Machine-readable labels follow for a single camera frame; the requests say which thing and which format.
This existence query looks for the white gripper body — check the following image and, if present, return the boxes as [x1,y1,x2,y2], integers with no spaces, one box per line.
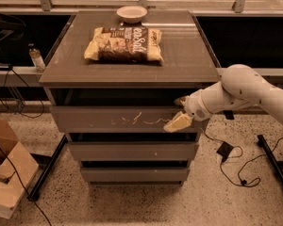
[184,89,211,121]

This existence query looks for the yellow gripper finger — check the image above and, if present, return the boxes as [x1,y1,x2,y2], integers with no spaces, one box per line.
[163,111,192,133]
[174,96,188,106]

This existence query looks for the grey top drawer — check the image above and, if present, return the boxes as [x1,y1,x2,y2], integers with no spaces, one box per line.
[50,105,210,134]

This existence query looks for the grey drawer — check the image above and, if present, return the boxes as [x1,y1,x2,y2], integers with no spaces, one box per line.
[50,105,210,134]
[80,168,190,183]
[68,142,198,161]

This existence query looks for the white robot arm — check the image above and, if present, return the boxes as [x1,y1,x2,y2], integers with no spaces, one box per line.
[163,64,283,133]

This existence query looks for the grey drawer cabinet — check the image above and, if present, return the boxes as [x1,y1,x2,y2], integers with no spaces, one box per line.
[40,10,219,185]

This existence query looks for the grey middle drawer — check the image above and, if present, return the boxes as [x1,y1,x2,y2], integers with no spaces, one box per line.
[68,142,198,161]

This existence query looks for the grey bottom drawer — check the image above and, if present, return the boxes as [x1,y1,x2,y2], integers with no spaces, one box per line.
[80,168,190,183]

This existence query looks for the black power adapter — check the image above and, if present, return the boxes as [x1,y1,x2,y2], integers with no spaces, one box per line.
[217,141,234,160]

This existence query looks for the sea salt chips bag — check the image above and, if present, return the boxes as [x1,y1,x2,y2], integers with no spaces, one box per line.
[84,26,163,63]

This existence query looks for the black right table leg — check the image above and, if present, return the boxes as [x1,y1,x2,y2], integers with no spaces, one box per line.
[258,135,283,188]

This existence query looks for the black table leg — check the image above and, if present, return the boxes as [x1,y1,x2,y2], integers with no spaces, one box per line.
[258,135,283,188]
[27,136,68,202]

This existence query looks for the white bowl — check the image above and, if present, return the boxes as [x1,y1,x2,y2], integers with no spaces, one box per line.
[117,6,147,24]

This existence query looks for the black left table leg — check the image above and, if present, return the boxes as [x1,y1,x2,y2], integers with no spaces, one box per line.
[27,136,68,202]

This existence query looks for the small plastic bottle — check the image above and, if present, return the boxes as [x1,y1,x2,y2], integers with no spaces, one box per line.
[28,43,45,73]

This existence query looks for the cardboard box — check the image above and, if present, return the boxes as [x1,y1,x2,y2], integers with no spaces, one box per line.
[0,119,39,219]

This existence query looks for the black device on ledge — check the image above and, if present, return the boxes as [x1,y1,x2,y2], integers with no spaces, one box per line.
[0,63,12,71]

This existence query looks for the black adapter cable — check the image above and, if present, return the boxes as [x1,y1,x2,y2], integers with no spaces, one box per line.
[199,124,283,188]

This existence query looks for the black cable on left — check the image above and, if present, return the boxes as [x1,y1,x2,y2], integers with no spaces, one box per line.
[0,132,53,226]

